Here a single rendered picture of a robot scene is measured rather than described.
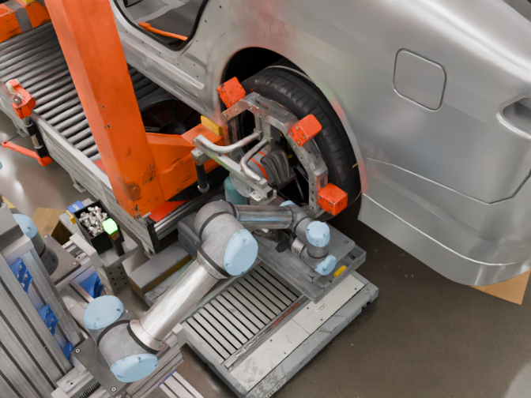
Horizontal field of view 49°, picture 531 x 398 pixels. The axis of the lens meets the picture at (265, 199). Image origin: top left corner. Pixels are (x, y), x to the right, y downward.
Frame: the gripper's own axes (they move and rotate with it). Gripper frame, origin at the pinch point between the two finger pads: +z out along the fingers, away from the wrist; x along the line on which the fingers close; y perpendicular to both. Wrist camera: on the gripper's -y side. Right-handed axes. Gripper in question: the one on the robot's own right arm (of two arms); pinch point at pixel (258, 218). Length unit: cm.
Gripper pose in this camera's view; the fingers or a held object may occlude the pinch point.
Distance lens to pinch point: 215.7
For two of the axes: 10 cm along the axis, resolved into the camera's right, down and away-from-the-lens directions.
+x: -7.2, 5.3, -4.4
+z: -6.9, -5.0, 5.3
